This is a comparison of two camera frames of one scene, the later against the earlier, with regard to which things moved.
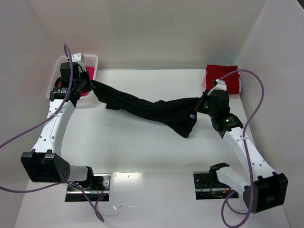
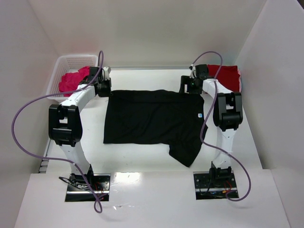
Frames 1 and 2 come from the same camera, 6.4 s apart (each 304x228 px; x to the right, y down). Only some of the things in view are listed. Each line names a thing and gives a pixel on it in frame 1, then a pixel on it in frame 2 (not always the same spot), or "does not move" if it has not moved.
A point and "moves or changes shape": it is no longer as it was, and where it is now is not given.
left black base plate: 100,187 does not move
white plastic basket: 89,62 does not move
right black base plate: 207,186 does not move
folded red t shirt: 214,72 does not move
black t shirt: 179,114 moves or changes shape
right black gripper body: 206,104 to 186,88
